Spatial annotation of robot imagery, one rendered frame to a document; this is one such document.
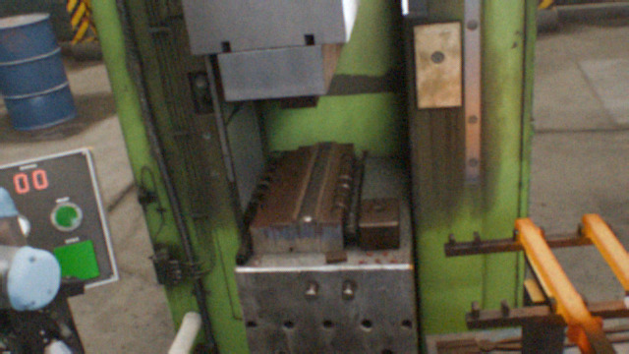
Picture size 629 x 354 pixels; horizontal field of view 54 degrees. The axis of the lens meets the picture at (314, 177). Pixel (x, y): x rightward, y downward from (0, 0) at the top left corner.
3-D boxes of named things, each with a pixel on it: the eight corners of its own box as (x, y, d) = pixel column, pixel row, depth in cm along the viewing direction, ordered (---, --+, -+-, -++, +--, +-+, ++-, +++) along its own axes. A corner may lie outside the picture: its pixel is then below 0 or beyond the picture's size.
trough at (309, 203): (317, 223, 130) (316, 217, 129) (293, 224, 131) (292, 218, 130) (336, 146, 167) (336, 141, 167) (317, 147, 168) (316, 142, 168)
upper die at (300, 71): (326, 94, 117) (320, 44, 113) (225, 101, 120) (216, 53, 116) (344, 40, 154) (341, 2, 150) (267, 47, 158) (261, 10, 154)
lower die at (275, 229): (343, 251, 132) (340, 217, 129) (254, 254, 136) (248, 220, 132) (357, 168, 170) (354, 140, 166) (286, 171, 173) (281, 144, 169)
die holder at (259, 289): (421, 425, 144) (412, 265, 125) (263, 421, 150) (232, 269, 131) (416, 282, 193) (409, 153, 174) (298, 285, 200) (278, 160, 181)
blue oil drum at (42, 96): (55, 130, 525) (23, 26, 487) (-3, 132, 538) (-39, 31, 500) (90, 106, 576) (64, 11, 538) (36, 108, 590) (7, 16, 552)
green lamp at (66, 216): (76, 229, 123) (70, 210, 121) (55, 230, 123) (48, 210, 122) (84, 221, 125) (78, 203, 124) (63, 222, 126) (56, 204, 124)
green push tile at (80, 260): (99, 275, 123) (91, 239, 123) (61, 286, 121) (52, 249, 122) (101, 275, 125) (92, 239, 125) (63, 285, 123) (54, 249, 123)
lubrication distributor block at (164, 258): (182, 294, 157) (171, 249, 151) (159, 295, 158) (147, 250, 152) (187, 286, 160) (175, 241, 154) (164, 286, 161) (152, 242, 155)
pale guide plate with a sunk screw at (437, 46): (461, 106, 127) (460, 24, 120) (417, 108, 129) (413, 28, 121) (460, 102, 129) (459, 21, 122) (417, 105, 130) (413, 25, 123)
